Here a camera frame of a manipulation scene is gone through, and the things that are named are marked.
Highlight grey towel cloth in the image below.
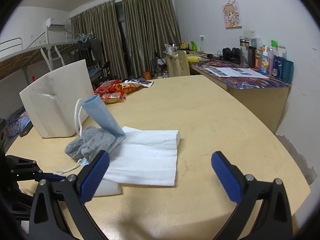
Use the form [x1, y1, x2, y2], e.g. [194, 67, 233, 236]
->
[65, 126, 116, 163]

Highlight blue face mask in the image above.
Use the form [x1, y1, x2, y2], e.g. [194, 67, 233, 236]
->
[53, 94, 126, 176]

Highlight white tissue paper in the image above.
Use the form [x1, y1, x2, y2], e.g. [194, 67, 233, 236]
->
[94, 126, 181, 197]

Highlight blue plaid blanket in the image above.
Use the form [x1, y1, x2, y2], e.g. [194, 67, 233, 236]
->
[5, 106, 30, 138]

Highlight white styrofoam box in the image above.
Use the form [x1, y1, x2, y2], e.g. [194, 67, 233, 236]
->
[20, 60, 94, 138]

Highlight metal bunk bed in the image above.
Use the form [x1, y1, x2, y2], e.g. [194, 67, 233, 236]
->
[1, 23, 94, 80]

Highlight red packaged bun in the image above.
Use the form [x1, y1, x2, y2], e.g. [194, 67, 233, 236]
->
[101, 92, 126, 104]

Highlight red snack bag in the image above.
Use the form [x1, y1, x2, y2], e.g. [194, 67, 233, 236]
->
[94, 79, 121, 96]

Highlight black folding chair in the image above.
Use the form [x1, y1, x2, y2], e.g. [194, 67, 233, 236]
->
[88, 61, 111, 90]

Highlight orange chip bag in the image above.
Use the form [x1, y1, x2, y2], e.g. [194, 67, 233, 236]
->
[114, 79, 153, 94]

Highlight air conditioner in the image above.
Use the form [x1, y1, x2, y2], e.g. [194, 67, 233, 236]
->
[46, 18, 66, 29]

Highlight printed paper sheet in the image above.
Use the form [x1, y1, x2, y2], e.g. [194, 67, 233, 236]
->
[205, 67, 269, 79]

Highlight teal box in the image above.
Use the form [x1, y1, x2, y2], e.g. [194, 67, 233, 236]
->
[281, 59, 294, 85]

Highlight wooden desk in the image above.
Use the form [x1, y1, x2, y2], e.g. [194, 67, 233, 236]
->
[163, 49, 208, 78]

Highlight black headphones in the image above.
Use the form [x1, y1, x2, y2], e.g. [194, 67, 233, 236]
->
[222, 48, 241, 64]

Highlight dark thermos bottle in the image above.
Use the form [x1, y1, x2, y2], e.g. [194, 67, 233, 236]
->
[248, 46, 256, 68]

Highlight wooden smiley chair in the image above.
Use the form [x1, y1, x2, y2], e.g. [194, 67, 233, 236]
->
[177, 50, 190, 76]

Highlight green plastic stand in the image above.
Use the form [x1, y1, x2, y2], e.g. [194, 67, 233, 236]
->
[191, 41, 197, 52]

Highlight brown curtains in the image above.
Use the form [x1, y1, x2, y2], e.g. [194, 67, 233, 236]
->
[71, 0, 181, 80]

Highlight anime girl poster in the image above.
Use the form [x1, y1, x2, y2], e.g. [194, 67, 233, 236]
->
[222, 0, 242, 29]

